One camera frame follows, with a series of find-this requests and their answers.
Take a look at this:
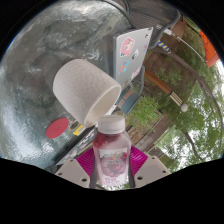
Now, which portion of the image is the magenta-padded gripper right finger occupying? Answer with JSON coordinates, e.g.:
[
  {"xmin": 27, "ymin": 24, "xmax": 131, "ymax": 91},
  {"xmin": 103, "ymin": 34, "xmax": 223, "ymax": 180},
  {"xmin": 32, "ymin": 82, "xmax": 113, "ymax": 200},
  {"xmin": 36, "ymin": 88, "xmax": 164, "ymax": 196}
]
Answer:
[{"xmin": 126, "ymin": 145, "xmax": 172, "ymax": 188}]

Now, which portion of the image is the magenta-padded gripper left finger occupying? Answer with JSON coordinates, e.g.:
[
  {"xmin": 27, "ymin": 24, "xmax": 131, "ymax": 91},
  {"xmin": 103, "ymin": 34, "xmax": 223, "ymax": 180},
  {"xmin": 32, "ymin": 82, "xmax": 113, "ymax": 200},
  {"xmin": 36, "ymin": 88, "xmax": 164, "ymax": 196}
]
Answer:
[{"xmin": 54, "ymin": 146, "xmax": 98, "ymax": 189}]

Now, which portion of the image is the pink drink bottle white cap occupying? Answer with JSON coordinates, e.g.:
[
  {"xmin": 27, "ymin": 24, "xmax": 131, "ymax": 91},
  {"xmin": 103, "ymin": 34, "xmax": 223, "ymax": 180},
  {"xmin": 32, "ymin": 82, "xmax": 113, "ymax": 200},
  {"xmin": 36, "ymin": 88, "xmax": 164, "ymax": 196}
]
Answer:
[{"xmin": 92, "ymin": 115, "xmax": 132, "ymax": 188}]

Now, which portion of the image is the yellow square card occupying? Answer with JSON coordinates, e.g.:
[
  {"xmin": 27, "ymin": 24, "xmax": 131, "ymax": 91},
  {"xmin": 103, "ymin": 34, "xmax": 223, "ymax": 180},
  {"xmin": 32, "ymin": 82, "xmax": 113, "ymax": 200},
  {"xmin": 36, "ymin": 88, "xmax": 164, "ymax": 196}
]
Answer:
[{"xmin": 72, "ymin": 123, "xmax": 86, "ymax": 137}]

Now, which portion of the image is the flat round red coaster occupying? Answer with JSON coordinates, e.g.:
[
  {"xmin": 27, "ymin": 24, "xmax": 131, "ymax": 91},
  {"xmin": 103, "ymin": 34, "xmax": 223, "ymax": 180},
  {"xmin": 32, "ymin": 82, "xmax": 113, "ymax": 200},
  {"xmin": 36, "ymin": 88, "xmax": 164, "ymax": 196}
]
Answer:
[{"xmin": 45, "ymin": 117, "xmax": 70, "ymax": 140}]

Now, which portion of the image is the white ceramic cup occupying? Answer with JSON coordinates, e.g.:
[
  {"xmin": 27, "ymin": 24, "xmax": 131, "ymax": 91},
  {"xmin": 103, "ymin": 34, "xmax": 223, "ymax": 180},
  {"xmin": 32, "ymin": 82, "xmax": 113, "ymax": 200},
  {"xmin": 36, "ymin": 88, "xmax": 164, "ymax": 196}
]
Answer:
[{"xmin": 52, "ymin": 58, "xmax": 122, "ymax": 129}]

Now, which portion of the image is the silver laptop with stickers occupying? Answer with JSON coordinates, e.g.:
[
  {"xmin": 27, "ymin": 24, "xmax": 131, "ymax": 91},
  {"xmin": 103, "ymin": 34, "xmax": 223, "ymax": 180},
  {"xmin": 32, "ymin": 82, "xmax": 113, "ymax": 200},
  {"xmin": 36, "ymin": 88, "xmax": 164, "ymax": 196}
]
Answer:
[{"xmin": 112, "ymin": 27, "xmax": 154, "ymax": 88}]

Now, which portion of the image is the blue yellow striped cone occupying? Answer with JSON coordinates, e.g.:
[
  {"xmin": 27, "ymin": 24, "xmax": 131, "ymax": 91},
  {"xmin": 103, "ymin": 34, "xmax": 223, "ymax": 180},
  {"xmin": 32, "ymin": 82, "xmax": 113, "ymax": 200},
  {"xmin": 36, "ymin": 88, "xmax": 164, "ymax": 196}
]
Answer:
[{"xmin": 156, "ymin": 39, "xmax": 171, "ymax": 54}]

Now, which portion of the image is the wooden bench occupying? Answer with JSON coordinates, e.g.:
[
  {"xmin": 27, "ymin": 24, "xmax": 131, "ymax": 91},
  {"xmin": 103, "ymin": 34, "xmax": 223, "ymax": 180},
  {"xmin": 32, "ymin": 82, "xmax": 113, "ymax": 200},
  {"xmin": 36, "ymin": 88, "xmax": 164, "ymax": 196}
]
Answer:
[{"xmin": 172, "ymin": 16, "xmax": 188, "ymax": 38}]

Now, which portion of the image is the grey mesh patio chair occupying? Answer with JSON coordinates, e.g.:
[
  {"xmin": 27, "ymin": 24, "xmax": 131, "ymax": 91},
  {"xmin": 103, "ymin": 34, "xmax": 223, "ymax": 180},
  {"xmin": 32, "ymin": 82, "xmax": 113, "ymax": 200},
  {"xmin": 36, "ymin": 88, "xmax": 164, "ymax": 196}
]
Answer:
[{"xmin": 126, "ymin": 0, "xmax": 183, "ymax": 49}]

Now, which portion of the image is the wooden lamp post white globe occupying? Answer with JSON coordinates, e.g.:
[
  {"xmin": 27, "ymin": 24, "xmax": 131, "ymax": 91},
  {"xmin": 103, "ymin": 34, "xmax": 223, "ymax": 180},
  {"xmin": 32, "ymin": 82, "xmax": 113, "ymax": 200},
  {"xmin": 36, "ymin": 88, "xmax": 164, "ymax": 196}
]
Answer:
[{"xmin": 143, "ymin": 69, "xmax": 189, "ymax": 113}]

